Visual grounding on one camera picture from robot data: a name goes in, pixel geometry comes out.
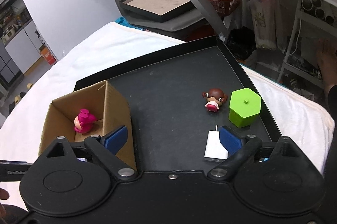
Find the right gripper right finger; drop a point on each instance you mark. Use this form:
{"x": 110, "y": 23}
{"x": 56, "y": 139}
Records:
{"x": 240, "y": 149}

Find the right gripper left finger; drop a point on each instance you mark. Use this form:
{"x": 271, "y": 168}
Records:
{"x": 104, "y": 150}

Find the pink figurine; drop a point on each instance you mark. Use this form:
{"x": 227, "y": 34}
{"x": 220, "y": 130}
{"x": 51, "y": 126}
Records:
{"x": 84, "y": 121}

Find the brown cardboard box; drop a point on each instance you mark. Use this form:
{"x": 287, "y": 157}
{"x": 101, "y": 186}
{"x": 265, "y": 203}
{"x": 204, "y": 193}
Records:
{"x": 104, "y": 102}

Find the brown-haired girl figurine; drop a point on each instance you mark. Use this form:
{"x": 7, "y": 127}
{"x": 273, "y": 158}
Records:
{"x": 215, "y": 98}

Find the white charger adapter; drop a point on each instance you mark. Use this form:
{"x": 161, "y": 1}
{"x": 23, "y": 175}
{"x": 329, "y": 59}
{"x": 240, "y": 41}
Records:
{"x": 214, "y": 151}

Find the green hexagonal container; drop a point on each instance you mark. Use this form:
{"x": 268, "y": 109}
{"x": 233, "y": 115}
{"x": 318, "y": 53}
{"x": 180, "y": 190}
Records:
{"x": 245, "y": 106}

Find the white towel cloth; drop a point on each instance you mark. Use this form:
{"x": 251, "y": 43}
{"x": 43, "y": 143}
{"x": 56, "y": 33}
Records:
{"x": 306, "y": 122}

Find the black shallow tray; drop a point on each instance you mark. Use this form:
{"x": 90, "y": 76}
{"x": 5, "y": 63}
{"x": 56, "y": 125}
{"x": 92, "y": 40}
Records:
{"x": 164, "y": 89}

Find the orange carton box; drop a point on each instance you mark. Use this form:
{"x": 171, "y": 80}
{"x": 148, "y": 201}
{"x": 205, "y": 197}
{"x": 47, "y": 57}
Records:
{"x": 47, "y": 55}

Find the white plastic shopping bag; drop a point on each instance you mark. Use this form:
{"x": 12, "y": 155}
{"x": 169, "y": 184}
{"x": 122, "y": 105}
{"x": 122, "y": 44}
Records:
{"x": 268, "y": 24}

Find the person bare foot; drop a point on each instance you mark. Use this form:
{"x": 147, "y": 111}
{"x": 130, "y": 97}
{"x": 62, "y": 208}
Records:
{"x": 326, "y": 58}

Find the white cabinet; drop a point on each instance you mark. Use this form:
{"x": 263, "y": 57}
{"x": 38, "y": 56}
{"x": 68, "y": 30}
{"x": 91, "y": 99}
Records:
{"x": 24, "y": 46}

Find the black framed cork tray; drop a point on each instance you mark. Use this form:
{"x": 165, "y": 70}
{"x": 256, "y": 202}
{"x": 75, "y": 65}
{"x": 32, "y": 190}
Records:
{"x": 158, "y": 10}

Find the white wire shelf rack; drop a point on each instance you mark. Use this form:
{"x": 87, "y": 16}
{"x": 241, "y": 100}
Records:
{"x": 313, "y": 19}

